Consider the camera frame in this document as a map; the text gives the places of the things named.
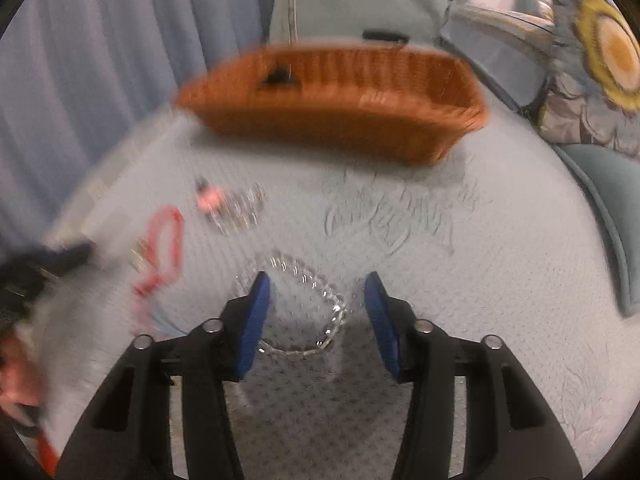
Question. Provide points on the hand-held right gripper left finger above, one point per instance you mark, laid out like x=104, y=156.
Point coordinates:
x=252, y=320

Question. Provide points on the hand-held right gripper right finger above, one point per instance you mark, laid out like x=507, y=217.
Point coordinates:
x=384, y=322

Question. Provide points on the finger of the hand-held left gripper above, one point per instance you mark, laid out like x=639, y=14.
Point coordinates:
x=47, y=262

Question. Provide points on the brown wicker basket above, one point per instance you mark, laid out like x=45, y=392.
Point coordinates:
x=350, y=120

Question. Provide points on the person's left hand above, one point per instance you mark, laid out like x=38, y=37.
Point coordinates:
x=17, y=375

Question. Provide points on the blue-grey curtain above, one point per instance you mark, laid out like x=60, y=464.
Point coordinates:
x=110, y=75

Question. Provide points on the black item in basket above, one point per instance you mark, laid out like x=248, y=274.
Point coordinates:
x=277, y=79

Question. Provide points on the teal piped cushion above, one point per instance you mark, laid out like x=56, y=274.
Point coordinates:
x=610, y=210

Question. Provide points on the floral yellow-flower pillow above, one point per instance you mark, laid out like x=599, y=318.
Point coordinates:
x=595, y=60

